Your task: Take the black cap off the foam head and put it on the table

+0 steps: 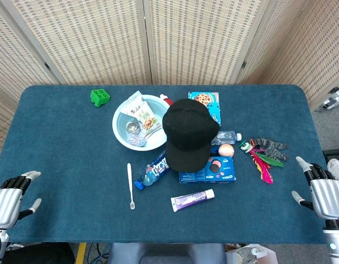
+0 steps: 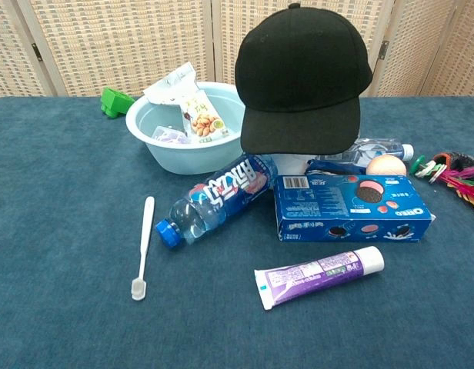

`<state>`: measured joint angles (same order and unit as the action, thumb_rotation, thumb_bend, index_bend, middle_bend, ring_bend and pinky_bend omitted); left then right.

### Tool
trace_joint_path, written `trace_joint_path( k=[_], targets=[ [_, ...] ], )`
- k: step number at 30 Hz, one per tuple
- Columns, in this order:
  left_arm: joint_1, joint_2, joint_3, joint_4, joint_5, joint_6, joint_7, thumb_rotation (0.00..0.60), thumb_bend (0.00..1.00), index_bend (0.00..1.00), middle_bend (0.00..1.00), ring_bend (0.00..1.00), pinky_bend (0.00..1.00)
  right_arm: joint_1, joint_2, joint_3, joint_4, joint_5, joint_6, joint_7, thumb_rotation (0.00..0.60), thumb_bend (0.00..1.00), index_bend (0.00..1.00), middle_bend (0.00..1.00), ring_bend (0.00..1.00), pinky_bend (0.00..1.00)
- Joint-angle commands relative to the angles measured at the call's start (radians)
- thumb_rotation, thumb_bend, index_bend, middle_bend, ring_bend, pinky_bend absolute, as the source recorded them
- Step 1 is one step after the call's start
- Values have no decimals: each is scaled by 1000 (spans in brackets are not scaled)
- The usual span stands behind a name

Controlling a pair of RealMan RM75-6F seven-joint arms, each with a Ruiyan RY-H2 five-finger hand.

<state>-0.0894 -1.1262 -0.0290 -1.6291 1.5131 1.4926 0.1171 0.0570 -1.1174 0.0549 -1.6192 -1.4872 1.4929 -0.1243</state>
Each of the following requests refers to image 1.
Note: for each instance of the blue chocolate chip cookie box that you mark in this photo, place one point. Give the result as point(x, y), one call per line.
point(210, 100)

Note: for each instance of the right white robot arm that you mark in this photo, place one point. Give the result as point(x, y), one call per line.
point(336, 244)

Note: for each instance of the purple toothpaste tube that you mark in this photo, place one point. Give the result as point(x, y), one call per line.
point(191, 199)

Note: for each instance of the white electronic device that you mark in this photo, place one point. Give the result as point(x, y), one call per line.
point(334, 99)

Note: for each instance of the black baseball cap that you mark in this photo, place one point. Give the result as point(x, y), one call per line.
point(186, 129)

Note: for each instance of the grey robot torso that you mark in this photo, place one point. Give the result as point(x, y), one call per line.
point(164, 253)

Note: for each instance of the grey knitted glove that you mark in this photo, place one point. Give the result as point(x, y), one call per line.
point(274, 148)

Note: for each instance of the small purple packet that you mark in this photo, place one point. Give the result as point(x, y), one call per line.
point(136, 140)

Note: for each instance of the light blue plastic basin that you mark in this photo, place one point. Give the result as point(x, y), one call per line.
point(122, 137)

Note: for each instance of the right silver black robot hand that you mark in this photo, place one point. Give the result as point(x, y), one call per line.
point(327, 198)

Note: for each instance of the nut snack bag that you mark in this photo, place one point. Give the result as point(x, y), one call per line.
point(150, 122)

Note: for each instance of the clear water bottle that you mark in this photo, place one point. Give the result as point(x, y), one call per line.
point(227, 137)

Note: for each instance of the blue drink bottle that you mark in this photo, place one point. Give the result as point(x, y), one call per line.
point(154, 171)

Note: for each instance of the red and white bottle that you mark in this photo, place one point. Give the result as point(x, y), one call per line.
point(166, 99)

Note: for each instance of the green plastic block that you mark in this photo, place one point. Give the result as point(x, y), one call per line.
point(100, 96)

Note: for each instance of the black bag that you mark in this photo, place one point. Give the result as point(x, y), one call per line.
point(40, 254)

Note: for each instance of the woven folding screen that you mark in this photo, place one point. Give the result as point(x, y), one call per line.
point(186, 41)

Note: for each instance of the white snack bag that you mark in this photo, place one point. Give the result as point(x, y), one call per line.
point(133, 105)

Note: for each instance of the peach coloured ball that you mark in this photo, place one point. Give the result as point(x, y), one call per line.
point(226, 150)

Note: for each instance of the white toothbrush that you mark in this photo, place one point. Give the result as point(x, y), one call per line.
point(130, 184)

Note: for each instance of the white sneaker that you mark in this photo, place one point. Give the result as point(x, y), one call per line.
point(336, 170)

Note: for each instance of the blue Oreo box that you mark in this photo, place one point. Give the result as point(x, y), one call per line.
point(221, 171)

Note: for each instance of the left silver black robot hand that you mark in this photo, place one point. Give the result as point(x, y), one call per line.
point(5, 200)

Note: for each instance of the colourful feather shuttlecock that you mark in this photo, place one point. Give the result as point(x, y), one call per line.
point(264, 167)

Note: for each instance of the blue table cloth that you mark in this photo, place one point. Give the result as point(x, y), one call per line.
point(62, 151)

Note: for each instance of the small round metal tin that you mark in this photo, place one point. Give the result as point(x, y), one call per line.
point(133, 128)

